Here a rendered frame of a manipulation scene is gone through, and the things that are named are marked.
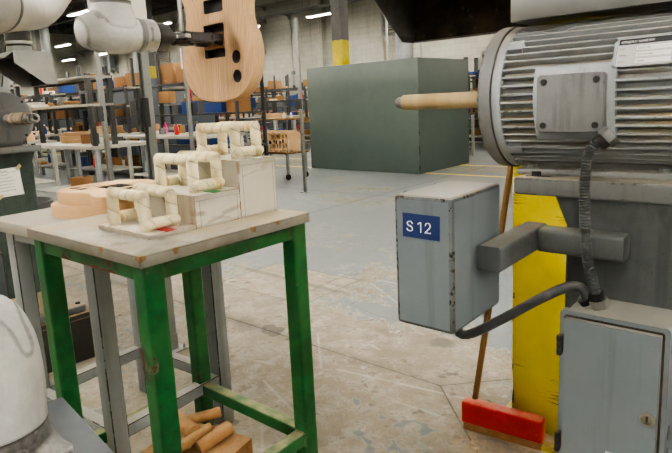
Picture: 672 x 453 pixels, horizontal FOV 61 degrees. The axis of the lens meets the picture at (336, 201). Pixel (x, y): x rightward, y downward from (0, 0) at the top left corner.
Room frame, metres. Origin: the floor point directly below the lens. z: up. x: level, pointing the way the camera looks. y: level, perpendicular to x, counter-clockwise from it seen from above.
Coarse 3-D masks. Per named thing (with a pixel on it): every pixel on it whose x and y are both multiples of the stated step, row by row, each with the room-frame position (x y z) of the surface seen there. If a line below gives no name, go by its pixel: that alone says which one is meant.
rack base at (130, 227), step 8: (104, 224) 1.60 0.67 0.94; (128, 224) 1.59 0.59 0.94; (136, 224) 1.58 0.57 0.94; (184, 224) 1.55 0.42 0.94; (192, 224) 1.54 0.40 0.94; (120, 232) 1.52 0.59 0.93; (128, 232) 1.49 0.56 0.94; (136, 232) 1.47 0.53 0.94; (152, 232) 1.46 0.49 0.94; (160, 232) 1.46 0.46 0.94; (168, 232) 1.47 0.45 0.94; (176, 232) 1.49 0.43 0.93
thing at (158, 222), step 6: (162, 216) 1.50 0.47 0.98; (168, 216) 1.51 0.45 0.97; (174, 216) 1.52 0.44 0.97; (144, 222) 1.46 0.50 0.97; (150, 222) 1.46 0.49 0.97; (156, 222) 1.47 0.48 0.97; (162, 222) 1.48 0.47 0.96; (168, 222) 1.50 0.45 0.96; (174, 222) 1.51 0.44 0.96; (144, 228) 1.46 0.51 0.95; (150, 228) 1.46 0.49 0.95; (156, 228) 1.48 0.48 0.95
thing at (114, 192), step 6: (108, 192) 1.57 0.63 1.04; (114, 192) 1.55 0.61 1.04; (120, 192) 1.53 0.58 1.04; (126, 192) 1.51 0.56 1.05; (132, 192) 1.49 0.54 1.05; (138, 192) 1.47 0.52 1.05; (144, 192) 1.47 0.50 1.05; (114, 198) 1.57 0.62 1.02; (120, 198) 1.53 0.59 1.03; (126, 198) 1.51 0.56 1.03; (132, 198) 1.48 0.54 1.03
